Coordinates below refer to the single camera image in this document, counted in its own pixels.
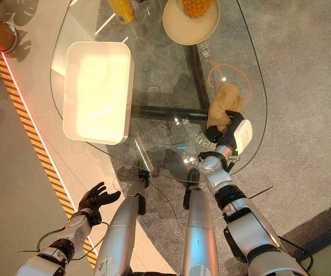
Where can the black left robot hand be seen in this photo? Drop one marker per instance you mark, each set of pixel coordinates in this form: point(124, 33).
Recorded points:
point(95, 197)

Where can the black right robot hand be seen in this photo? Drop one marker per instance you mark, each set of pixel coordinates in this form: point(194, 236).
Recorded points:
point(240, 130)

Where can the tan wiping cloth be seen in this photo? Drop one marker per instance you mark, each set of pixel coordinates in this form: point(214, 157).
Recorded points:
point(223, 106)

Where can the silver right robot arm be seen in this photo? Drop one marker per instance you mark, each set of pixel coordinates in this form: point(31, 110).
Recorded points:
point(240, 212)

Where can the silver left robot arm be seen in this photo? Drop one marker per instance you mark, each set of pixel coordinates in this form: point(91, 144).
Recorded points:
point(59, 244)

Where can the white rectangular basket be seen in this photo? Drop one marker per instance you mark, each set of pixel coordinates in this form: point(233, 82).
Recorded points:
point(98, 92)

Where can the silver left robot leg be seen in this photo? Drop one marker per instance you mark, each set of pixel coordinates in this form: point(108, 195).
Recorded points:
point(119, 230)

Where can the silver robot leg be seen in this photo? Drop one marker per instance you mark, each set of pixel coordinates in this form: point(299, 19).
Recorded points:
point(119, 230)
point(198, 230)

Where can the yellow black hazard tape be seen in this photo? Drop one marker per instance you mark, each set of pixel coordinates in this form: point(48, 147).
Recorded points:
point(36, 143)

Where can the silver right robot leg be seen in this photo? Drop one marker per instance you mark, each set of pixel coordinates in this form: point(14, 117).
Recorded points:
point(198, 230)

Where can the cream round plate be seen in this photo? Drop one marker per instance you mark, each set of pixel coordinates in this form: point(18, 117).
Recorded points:
point(191, 24)

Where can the yellow pineapple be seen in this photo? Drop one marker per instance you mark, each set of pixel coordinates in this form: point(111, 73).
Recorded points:
point(196, 7)

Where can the yellow juice bottle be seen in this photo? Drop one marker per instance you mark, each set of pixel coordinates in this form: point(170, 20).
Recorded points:
point(122, 11)

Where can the person's shoe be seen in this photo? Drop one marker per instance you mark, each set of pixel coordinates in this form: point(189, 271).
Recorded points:
point(12, 36)

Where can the black table frame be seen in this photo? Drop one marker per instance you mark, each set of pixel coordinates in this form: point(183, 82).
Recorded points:
point(194, 86)

